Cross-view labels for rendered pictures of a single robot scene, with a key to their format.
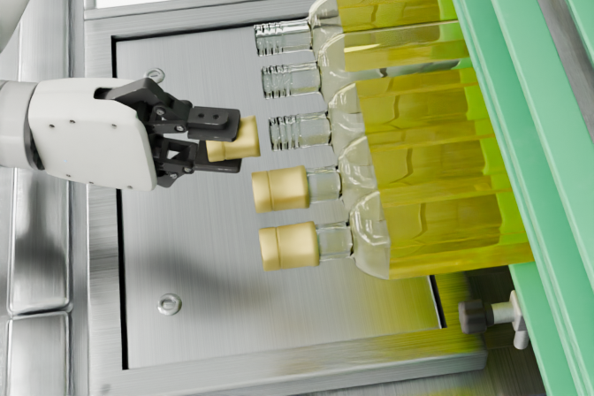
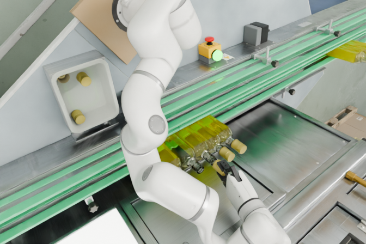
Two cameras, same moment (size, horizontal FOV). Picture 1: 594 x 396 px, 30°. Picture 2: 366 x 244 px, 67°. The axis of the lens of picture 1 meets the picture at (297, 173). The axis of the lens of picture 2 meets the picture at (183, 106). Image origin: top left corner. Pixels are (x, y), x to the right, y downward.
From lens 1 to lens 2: 1.13 m
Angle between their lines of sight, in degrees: 78
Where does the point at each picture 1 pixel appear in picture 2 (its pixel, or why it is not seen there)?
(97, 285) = not seen: hidden behind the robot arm
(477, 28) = (173, 126)
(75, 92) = (243, 185)
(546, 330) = (220, 119)
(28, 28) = not seen: outside the picture
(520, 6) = (182, 101)
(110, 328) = (267, 201)
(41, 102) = (252, 192)
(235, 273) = not seen: hidden behind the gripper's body
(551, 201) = (210, 104)
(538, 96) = (203, 93)
